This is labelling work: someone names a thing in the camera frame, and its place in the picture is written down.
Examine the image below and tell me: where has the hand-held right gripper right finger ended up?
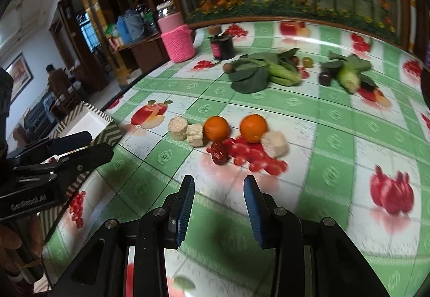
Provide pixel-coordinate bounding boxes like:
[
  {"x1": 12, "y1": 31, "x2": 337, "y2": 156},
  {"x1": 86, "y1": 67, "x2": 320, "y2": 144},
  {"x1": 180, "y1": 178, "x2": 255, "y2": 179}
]
[{"x1": 243, "y1": 175, "x2": 390, "y2": 297}]

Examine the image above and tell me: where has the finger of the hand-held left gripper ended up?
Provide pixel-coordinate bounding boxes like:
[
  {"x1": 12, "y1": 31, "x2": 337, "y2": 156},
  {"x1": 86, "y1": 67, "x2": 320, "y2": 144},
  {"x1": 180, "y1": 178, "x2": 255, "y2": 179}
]
[
  {"x1": 13, "y1": 143, "x2": 114, "y2": 180},
  {"x1": 7, "y1": 131, "x2": 93, "y2": 165}
]

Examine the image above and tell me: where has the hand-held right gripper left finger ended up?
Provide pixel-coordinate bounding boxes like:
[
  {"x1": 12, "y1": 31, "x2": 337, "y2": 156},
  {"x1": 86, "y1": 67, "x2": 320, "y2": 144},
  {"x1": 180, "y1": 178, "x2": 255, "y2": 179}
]
[{"x1": 50, "y1": 175, "x2": 195, "y2": 297}]

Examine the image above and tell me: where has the chevron patterned box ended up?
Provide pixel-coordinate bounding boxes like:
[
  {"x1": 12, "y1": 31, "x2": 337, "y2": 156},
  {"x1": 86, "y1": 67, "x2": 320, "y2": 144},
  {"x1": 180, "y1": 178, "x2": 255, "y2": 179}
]
[{"x1": 40, "y1": 102, "x2": 122, "y2": 237}]

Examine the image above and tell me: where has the person's left hand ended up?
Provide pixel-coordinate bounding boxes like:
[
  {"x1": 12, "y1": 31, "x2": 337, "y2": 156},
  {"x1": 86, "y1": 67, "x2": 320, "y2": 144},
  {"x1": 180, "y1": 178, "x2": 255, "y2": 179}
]
[{"x1": 0, "y1": 216, "x2": 44, "y2": 284}]

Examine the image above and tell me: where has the shiny red date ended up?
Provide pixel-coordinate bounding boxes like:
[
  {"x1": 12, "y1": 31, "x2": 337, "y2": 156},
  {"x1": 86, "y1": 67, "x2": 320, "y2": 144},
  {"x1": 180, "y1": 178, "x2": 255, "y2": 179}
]
[{"x1": 209, "y1": 142, "x2": 232, "y2": 165}]

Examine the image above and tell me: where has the small orange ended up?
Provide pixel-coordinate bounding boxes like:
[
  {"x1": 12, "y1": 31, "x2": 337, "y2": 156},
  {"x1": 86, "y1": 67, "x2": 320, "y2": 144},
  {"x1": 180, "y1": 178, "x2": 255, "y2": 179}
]
[
  {"x1": 240, "y1": 114, "x2": 268, "y2": 143},
  {"x1": 204, "y1": 116, "x2": 230, "y2": 142}
]

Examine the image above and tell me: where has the wooden side cabinet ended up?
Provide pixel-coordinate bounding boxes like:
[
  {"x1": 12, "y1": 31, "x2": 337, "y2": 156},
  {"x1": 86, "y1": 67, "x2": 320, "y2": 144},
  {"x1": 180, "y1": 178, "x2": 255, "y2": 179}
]
[{"x1": 111, "y1": 33, "x2": 169, "y2": 74}]

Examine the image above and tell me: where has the blue thermos bottle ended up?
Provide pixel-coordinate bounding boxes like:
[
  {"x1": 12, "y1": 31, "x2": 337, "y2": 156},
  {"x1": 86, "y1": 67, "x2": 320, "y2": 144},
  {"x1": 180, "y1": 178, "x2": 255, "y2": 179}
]
[{"x1": 117, "y1": 16, "x2": 131, "y2": 45}]

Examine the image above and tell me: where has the grey-blue kettle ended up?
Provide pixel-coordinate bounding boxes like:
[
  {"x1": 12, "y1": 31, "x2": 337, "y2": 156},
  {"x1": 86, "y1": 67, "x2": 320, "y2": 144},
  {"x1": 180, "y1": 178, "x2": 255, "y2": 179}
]
[{"x1": 125, "y1": 10, "x2": 146, "y2": 39}]

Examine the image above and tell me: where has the green bok choy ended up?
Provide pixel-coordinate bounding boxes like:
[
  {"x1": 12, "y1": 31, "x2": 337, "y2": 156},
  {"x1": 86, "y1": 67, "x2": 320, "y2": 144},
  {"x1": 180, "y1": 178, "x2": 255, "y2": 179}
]
[{"x1": 229, "y1": 48, "x2": 303, "y2": 94}]

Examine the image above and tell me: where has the jar in pink knitted cover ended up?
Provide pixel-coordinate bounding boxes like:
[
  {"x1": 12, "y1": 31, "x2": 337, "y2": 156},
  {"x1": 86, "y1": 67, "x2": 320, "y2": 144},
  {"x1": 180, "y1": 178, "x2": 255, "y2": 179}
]
[{"x1": 155, "y1": 1, "x2": 196, "y2": 62}]

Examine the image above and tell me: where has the clear glass jar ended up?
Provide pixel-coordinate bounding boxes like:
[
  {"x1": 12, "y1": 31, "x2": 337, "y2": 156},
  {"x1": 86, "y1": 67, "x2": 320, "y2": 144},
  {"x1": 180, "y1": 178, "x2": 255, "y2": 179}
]
[{"x1": 143, "y1": 8, "x2": 158, "y2": 34}]

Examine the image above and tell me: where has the pale green cabbage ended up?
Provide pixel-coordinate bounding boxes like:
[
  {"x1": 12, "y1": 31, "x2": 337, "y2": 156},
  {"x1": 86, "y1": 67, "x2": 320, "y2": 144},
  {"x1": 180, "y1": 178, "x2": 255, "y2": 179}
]
[{"x1": 319, "y1": 52, "x2": 373, "y2": 94}]

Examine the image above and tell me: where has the dark jar with cork lid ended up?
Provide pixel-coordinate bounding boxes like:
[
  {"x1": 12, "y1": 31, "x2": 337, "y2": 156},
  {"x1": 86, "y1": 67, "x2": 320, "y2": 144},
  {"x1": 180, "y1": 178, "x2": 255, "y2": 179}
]
[{"x1": 208, "y1": 25, "x2": 236, "y2": 60}]

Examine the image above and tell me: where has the dark purple vegetable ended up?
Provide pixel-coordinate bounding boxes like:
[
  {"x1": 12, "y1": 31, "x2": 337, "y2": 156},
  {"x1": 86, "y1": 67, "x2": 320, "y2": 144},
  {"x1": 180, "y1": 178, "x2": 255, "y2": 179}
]
[{"x1": 359, "y1": 77, "x2": 377, "y2": 92}]

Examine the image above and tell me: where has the framed wall picture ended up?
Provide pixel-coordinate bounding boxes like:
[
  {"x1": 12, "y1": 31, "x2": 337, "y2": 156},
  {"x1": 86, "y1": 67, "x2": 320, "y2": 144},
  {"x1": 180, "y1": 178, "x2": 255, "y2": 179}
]
[{"x1": 5, "y1": 52, "x2": 35, "y2": 86}]

